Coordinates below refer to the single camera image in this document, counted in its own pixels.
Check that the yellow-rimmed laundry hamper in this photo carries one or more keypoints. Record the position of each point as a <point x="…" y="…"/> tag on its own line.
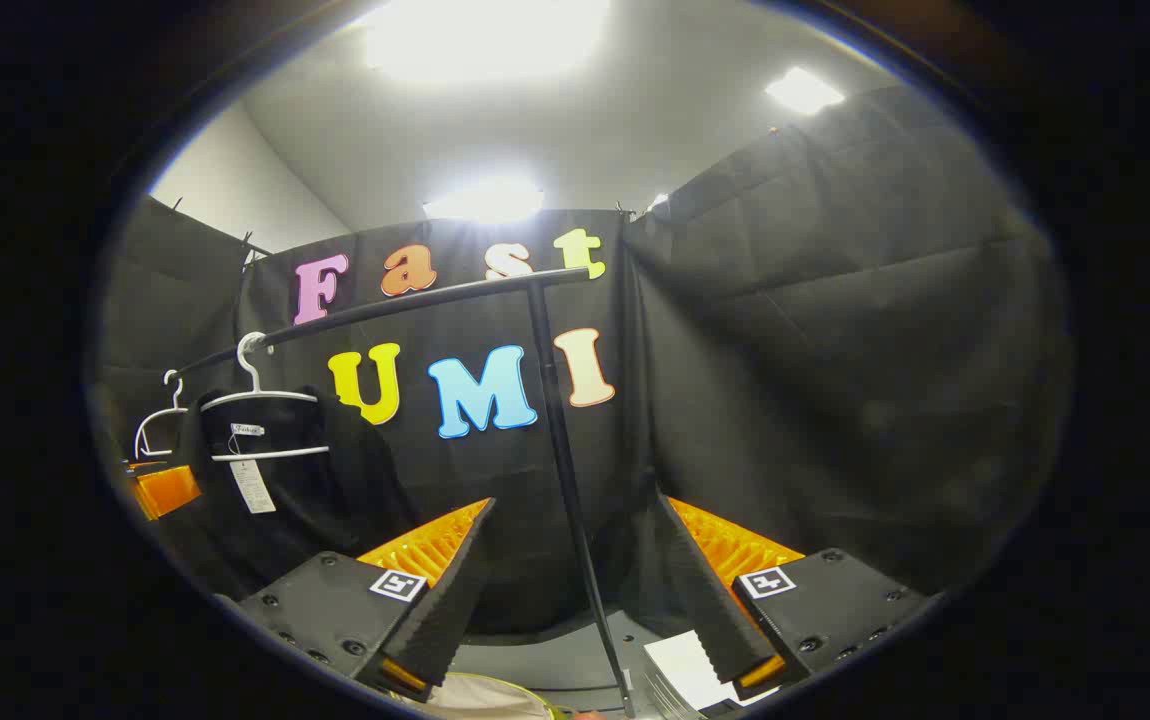
<point x="495" y="705"/>

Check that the black backdrop cloth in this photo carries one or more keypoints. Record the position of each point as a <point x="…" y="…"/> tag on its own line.
<point x="835" y="350"/>

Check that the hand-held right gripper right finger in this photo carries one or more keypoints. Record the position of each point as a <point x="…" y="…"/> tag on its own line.
<point x="710" y="610"/>

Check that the white slatted stand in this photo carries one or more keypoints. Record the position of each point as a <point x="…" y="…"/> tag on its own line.
<point x="680" y="665"/>

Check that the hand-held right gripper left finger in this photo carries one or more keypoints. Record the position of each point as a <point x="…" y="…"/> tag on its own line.
<point x="450" y="610"/>

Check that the black knit garment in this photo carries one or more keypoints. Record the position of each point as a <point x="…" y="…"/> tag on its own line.
<point x="305" y="510"/>

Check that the black metal clothes rack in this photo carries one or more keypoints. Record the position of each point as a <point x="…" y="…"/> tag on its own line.
<point x="555" y="420"/>

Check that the white hanger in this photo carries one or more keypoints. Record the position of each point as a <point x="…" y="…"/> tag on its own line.
<point x="176" y="397"/>
<point x="252" y="372"/>

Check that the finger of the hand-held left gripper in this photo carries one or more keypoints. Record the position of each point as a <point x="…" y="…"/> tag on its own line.
<point x="165" y="490"/>

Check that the large ceiling light panel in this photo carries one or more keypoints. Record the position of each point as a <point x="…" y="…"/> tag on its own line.
<point x="485" y="35"/>

